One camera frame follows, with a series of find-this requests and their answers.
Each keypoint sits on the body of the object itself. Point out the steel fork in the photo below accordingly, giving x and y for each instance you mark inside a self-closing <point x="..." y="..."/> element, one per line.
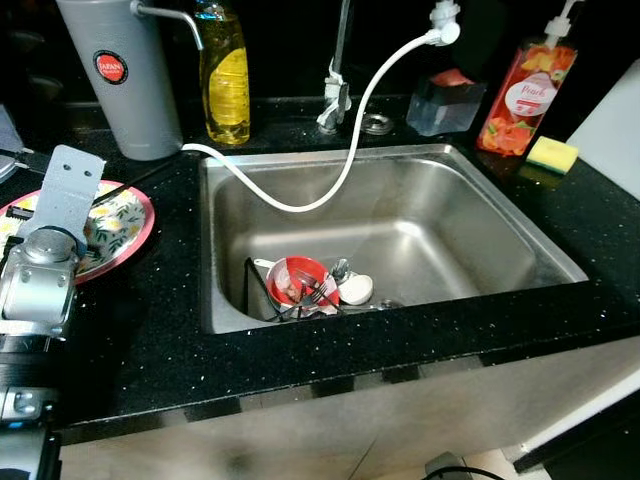
<point x="315" y="292"/>

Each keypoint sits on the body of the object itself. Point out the black chopstick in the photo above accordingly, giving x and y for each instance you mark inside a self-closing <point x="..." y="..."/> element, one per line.
<point x="255" y="285"/>
<point x="140" y="182"/>

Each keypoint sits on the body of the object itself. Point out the floral patterned plate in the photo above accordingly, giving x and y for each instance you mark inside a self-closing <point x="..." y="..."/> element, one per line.
<point x="120" y="225"/>

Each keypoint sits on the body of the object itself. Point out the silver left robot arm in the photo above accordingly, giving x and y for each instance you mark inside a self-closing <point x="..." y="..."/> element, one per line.
<point x="35" y="290"/>

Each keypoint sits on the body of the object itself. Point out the light grey kitchen appliance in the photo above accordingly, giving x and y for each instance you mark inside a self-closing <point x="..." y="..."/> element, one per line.
<point x="8" y="140"/>

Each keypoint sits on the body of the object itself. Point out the yellow green sponge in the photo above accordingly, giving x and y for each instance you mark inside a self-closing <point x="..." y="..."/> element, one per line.
<point x="553" y="155"/>

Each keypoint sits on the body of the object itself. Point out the peach hand soap pump bottle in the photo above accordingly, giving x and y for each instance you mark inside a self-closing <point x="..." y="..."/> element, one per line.
<point x="525" y="100"/>

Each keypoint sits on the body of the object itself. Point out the stainless steel sink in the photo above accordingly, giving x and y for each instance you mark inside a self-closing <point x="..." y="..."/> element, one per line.
<point x="430" y="230"/>

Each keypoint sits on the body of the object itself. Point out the clear plastic sponge holder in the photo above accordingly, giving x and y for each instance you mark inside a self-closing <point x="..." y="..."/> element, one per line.
<point x="445" y="110"/>

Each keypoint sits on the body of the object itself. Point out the red sponge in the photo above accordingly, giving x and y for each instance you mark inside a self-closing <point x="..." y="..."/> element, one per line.
<point x="452" y="78"/>

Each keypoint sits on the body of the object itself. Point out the steel spoon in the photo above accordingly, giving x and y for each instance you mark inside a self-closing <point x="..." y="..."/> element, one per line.
<point x="340" y="268"/>

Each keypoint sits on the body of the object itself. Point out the white torn tape strip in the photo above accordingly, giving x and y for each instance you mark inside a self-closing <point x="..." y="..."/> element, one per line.
<point x="332" y="105"/>

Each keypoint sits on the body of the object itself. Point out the red bowl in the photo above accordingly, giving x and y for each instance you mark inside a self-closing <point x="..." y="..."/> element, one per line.
<point x="285" y="280"/>

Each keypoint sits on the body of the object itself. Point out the steel gooseneck faucet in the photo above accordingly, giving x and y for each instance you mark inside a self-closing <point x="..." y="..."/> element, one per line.
<point x="343" y="40"/>

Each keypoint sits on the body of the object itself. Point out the yellow dish soap bottle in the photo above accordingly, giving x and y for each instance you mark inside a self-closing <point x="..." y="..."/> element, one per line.
<point x="225" y="90"/>

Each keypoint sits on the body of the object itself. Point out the pink plate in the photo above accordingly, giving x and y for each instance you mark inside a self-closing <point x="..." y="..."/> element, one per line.
<point x="150" y="218"/>

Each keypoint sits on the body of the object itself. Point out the grey water filter canister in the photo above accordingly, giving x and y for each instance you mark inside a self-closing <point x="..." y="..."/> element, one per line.
<point x="120" y="110"/>

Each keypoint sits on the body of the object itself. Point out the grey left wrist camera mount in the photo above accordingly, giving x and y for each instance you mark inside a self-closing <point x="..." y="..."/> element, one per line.
<point x="62" y="195"/>

